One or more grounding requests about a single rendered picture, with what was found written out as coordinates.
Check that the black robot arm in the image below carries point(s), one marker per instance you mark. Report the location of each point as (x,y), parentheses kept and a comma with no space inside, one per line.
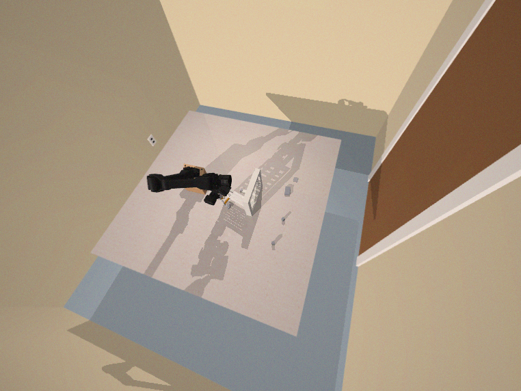
(190,177)

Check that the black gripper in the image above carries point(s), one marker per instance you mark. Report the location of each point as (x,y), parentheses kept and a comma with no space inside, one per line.
(212,197)

